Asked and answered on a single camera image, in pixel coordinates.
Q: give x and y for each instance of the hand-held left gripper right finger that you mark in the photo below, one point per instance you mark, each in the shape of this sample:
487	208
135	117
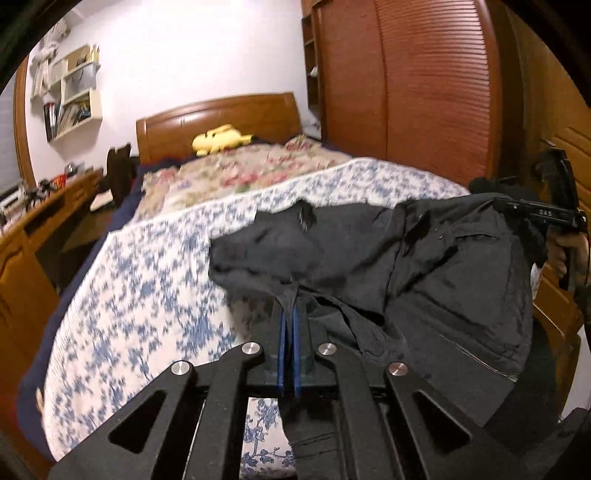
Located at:
298	369

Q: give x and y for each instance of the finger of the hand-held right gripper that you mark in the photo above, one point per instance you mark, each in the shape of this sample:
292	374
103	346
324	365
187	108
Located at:
505	204

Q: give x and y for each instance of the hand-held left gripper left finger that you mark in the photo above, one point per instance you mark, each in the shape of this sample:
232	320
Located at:
280	369

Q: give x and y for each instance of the black jacket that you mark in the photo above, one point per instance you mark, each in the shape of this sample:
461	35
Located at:
438	277

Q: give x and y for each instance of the person's right hand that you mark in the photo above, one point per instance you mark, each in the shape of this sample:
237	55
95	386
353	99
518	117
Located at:
579	254

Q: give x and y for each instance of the wooden slatted wardrobe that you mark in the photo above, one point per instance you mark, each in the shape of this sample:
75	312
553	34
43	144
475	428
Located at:
415	83

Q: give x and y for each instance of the wooden bed with floral bedding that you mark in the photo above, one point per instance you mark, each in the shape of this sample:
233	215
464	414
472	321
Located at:
138	286

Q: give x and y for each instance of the pink floral quilt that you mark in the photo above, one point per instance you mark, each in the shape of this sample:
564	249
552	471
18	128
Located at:
231	175

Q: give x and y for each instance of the yellow plush toy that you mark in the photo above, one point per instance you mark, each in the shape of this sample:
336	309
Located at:
217	138

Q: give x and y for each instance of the black office chair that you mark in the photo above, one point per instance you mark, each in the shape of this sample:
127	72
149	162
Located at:
120	175

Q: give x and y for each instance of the wooden bed headboard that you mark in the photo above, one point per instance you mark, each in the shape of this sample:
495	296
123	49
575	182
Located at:
207	115

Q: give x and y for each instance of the wooden desk with cabinets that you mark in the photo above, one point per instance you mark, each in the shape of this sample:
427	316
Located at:
27	258

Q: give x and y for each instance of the red basket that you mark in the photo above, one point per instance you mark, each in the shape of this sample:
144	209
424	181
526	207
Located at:
61	178

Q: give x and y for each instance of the black gadget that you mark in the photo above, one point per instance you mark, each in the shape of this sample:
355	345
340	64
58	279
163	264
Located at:
39	191

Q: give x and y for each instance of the grey window blind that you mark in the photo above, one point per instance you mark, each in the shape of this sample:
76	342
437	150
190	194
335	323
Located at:
7	152

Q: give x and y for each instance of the white fabric bundle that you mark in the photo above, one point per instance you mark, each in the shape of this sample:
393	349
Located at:
46	55

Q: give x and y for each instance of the white wall shelf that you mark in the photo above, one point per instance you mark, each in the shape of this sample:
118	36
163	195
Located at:
76	97

